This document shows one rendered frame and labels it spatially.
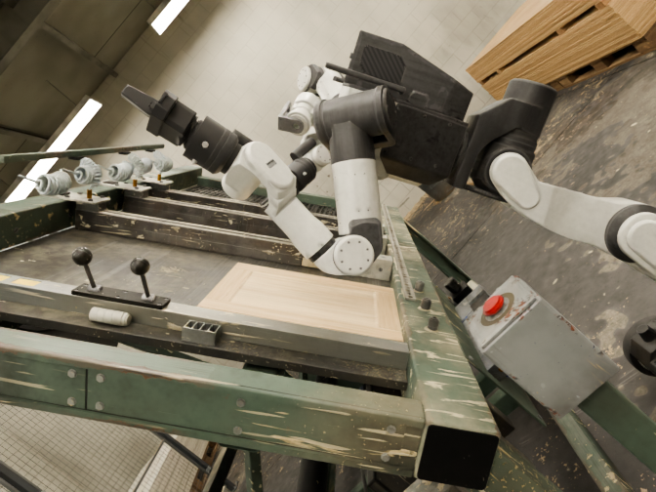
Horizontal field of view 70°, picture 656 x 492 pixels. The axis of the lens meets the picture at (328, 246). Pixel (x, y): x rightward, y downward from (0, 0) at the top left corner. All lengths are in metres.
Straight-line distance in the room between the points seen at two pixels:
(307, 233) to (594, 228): 0.73
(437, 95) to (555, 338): 0.60
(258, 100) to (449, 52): 2.71
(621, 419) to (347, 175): 0.62
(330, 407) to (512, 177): 0.68
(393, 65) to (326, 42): 5.84
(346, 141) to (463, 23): 6.50
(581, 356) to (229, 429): 0.56
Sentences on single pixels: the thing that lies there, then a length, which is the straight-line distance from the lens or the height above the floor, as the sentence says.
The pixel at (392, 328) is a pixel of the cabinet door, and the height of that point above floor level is 0.91.
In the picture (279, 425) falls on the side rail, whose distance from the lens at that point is 0.82.
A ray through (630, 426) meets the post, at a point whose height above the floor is 0.65.
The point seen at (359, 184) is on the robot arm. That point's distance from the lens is 0.92.
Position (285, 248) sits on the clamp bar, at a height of 1.21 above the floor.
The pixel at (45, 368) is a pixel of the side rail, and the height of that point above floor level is 1.42.
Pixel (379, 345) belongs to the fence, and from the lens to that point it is 1.02.
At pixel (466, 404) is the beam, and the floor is 0.84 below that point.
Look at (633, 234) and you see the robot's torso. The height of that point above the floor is 0.65.
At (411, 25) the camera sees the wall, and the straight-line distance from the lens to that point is 7.19.
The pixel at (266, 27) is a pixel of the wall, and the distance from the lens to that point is 7.01.
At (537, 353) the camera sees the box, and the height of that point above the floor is 0.87.
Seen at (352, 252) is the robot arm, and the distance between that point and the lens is 0.89.
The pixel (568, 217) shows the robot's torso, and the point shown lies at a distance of 1.28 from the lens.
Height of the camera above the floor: 1.28
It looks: 6 degrees down
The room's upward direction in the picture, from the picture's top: 50 degrees counter-clockwise
